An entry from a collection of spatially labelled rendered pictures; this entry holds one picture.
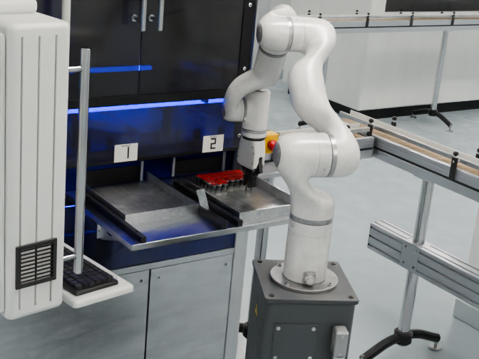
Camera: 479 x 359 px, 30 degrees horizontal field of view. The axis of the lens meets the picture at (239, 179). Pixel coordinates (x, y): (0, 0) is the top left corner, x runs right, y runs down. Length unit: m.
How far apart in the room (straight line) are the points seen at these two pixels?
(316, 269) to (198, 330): 1.05
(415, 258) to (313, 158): 1.49
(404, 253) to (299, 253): 1.39
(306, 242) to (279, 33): 0.59
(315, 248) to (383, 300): 2.10
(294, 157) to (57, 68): 0.64
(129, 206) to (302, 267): 0.69
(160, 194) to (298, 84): 0.76
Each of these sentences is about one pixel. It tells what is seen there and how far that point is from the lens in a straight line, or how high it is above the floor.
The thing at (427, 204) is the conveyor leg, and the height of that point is 0.72.
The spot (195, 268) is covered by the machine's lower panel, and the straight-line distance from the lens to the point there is 3.27.
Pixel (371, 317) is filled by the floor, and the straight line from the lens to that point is 4.31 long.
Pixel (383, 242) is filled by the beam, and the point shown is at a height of 0.49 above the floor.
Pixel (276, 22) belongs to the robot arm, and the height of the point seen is 1.53.
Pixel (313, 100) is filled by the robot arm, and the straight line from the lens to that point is 2.42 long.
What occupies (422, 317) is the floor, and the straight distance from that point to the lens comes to 4.40.
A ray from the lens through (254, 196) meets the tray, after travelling 3.04.
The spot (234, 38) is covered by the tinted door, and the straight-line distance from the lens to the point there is 3.08.
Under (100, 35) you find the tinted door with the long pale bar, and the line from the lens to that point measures 2.82.
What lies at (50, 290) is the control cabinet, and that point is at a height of 0.86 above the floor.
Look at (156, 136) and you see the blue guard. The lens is 2.99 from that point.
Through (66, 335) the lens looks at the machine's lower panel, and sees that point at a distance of 3.13.
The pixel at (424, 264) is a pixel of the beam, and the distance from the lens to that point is 3.72.
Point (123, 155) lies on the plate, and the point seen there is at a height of 1.01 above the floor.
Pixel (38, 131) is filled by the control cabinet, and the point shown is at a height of 1.29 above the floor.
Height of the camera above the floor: 1.91
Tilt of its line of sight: 19 degrees down
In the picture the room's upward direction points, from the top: 5 degrees clockwise
